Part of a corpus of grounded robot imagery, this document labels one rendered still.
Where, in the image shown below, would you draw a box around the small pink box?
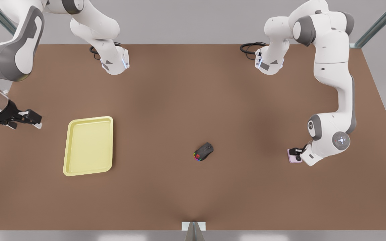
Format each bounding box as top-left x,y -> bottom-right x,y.
287,148 -> 303,164

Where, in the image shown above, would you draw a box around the yellow rectangular tray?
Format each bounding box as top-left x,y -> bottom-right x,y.
63,116 -> 114,176

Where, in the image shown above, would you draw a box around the black computer mouse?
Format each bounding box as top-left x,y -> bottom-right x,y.
193,142 -> 214,162

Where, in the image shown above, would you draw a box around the black cable loop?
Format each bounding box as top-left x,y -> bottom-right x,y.
89,42 -> 123,61
240,42 -> 268,61

